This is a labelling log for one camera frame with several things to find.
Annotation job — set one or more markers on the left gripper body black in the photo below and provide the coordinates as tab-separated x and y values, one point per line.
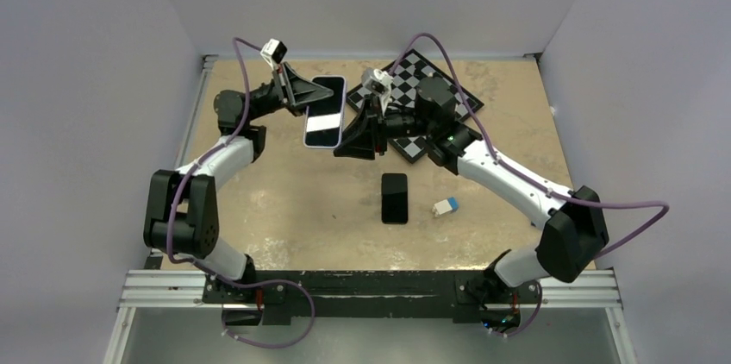
279	92

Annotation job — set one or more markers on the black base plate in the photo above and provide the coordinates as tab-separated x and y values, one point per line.
458	295

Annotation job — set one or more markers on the black phone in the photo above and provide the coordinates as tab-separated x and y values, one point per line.
394	198

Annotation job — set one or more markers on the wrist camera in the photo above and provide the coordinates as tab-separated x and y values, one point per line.
273	53
380	83

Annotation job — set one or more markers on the white blue toy block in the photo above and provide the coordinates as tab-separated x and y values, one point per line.
445	206

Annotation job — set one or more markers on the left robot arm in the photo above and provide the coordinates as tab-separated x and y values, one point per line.
182	217

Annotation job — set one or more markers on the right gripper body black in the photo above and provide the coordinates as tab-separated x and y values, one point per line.
387	125

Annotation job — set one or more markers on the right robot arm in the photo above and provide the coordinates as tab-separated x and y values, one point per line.
572	226

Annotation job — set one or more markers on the black white chessboard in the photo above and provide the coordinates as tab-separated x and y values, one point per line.
432	112

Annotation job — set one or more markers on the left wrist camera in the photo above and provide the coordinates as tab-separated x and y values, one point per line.
273	53

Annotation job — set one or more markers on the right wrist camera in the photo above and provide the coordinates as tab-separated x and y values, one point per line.
380	83

